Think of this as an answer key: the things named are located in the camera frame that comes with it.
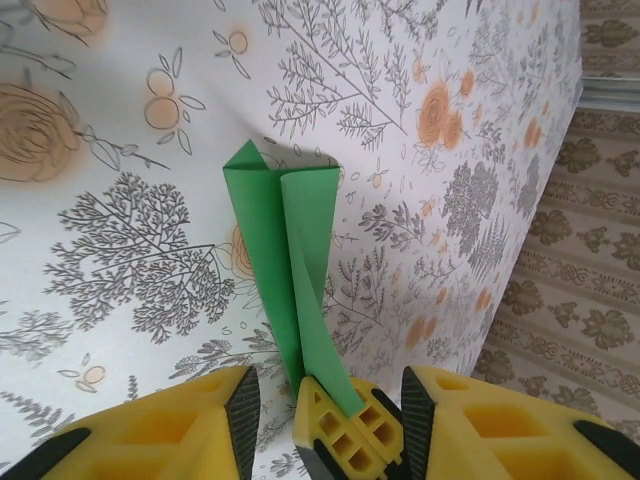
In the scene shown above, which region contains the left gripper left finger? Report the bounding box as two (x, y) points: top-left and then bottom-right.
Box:
(0, 364), (261, 480)

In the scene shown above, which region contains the floral patterned table cover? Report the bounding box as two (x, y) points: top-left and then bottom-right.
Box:
(0, 0), (586, 480)

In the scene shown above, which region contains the green square paper sheet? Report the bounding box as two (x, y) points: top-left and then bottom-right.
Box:
(221, 139), (364, 419)

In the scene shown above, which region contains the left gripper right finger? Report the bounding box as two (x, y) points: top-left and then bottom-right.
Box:
(401, 364), (640, 480)

